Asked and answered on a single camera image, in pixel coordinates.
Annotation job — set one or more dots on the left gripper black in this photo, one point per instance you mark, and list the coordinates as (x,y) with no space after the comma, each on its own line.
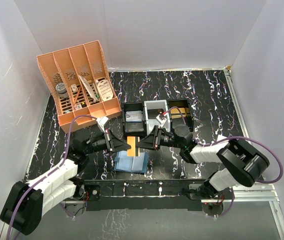
(108,140)

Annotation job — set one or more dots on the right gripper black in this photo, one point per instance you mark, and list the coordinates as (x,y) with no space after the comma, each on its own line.
(158,138)

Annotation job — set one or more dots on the gold orange credit card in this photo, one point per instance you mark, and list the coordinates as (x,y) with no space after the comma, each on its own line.
(134,150)

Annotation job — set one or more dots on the blue leather card holder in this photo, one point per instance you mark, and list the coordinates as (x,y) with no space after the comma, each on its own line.
(131,164)

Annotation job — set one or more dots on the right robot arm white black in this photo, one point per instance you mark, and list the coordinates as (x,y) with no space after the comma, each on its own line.
(243,163)

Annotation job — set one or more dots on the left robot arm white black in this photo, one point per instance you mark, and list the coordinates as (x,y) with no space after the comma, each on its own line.
(28,201)

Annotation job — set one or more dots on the silver card in tray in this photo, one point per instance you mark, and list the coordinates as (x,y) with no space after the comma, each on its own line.
(134,116)

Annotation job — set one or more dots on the black tray left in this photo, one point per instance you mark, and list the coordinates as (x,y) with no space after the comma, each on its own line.
(136,129)

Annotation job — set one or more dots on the black tray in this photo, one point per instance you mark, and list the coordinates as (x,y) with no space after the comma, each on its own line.
(136,129)
(179,121)

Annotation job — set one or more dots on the gold box in tray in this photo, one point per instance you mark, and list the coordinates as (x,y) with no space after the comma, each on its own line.
(177,112)

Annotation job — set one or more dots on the white plastic bin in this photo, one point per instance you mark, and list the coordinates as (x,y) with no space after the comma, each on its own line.
(153,104)

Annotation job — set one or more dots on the black tray right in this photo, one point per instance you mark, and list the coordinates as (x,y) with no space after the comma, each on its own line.
(179,121)

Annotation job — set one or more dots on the white labelled blister pack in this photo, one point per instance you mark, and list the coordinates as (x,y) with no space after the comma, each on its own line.
(105,89)

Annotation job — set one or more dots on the white paper packet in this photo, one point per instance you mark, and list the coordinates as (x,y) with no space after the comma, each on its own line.
(89,89)

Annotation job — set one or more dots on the orange pencil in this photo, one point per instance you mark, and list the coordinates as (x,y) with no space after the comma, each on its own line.
(77,95)

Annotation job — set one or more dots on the small white eraser box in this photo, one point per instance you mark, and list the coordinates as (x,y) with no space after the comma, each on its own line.
(74,88)

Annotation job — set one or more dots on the orange plastic file organizer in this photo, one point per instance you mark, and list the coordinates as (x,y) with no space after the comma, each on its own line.
(65,66)

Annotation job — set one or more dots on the roll of tape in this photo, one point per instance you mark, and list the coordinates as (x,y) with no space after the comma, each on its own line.
(61,90)

